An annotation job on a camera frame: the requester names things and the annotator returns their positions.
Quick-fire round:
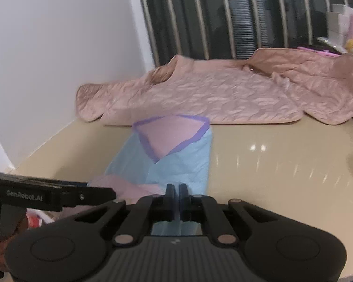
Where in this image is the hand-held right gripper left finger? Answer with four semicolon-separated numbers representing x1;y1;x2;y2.
66;183;175;247

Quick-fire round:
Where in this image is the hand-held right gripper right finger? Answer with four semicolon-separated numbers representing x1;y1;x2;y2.
179;183;286;247

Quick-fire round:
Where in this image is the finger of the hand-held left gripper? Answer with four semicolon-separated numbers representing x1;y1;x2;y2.
61;182;117;212

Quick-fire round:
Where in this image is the pink and blue small garment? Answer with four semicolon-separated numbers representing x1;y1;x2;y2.
87;114;214;237

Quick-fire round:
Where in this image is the red printed packet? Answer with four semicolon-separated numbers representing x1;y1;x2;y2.
26;214;42;228

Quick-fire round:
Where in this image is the clear plastic bag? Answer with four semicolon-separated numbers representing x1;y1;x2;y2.
25;208;59;230

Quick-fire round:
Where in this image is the pink quilted jacket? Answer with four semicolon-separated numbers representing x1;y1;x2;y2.
76;48;353;127

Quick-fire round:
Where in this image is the metal window grille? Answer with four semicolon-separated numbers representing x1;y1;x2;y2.
135;0;353;67

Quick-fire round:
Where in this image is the stack of white boxes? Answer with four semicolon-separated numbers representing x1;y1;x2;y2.
326;4;353;41

